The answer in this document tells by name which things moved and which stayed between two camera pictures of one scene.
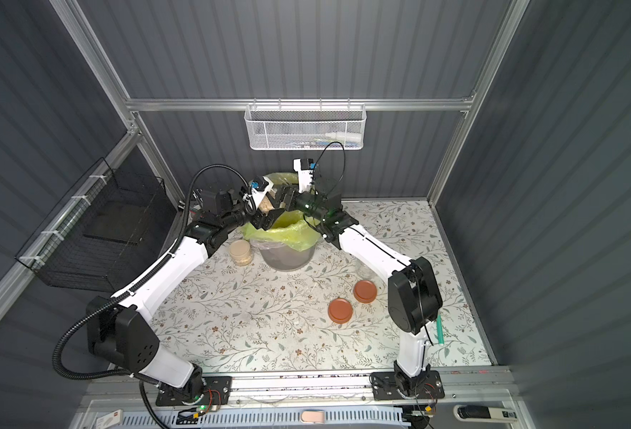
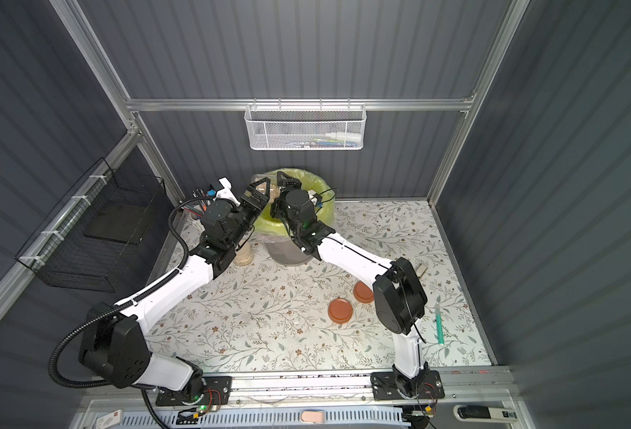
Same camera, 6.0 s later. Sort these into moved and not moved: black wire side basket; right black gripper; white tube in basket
Moved: right black gripper
Not moved: black wire side basket; white tube in basket
